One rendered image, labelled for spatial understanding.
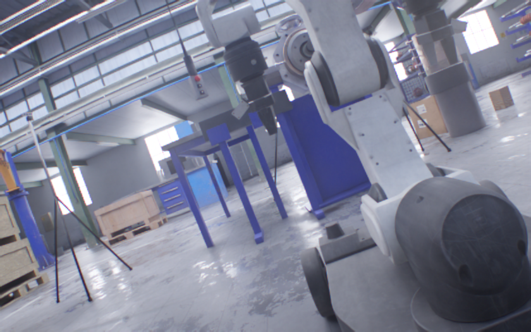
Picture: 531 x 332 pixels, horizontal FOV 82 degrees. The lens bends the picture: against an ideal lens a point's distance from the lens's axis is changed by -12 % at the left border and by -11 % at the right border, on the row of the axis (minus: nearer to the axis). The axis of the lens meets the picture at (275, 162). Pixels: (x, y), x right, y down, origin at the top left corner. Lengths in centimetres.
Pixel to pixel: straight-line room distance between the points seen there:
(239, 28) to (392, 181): 46
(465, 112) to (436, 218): 310
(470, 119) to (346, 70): 283
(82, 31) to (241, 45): 1035
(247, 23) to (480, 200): 58
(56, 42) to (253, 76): 1074
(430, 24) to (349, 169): 199
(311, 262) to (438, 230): 54
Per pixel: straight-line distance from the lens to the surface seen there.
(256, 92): 77
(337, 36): 80
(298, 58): 247
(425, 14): 85
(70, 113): 1004
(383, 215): 60
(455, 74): 350
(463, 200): 46
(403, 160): 73
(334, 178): 270
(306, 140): 266
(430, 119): 434
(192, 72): 186
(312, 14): 80
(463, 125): 354
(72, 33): 1121
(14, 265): 529
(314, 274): 92
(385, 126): 77
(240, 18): 79
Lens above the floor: 49
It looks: 1 degrees down
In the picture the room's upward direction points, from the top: 22 degrees counter-clockwise
